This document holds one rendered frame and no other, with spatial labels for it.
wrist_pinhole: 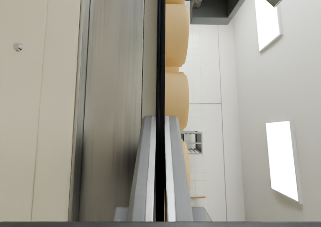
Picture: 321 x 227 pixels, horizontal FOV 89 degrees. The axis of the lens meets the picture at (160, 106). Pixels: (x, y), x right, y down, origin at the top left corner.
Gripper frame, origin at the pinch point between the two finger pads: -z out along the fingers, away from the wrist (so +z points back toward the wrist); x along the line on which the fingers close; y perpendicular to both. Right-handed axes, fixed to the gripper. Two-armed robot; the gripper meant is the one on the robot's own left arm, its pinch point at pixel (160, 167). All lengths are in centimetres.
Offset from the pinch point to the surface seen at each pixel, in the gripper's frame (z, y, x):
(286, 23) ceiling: -296, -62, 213
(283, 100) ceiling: -217, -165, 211
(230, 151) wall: -248, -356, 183
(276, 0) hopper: -64, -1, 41
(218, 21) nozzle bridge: -68, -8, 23
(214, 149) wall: -252, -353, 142
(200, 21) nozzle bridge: -68, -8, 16
